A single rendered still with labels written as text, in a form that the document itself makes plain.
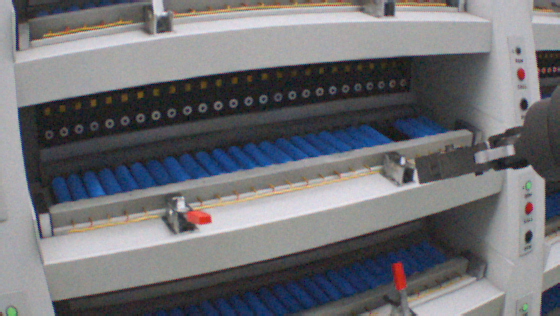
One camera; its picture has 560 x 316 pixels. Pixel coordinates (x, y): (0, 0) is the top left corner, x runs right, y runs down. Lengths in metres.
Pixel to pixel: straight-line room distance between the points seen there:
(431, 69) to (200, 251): 0.48
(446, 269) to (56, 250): 0.54
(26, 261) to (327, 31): 0.40
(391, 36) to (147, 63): 0.28
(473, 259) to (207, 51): 0.50
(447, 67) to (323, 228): 0.35
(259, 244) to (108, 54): 0.25
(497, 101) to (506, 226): 0.18
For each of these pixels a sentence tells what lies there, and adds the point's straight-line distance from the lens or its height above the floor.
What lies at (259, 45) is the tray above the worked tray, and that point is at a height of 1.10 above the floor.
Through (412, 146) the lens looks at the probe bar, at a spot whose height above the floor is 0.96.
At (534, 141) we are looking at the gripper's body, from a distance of 0.54.
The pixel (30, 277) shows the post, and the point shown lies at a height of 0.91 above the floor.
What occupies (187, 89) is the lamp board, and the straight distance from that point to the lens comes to 0.79.
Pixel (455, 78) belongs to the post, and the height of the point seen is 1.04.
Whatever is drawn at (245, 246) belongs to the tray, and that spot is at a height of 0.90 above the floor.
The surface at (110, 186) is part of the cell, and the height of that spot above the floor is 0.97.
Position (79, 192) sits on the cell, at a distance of 0.69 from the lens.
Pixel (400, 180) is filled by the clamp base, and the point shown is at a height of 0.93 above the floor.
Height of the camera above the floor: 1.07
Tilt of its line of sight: 8 degrees down
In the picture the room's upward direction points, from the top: 6 degrees counter-clockwise
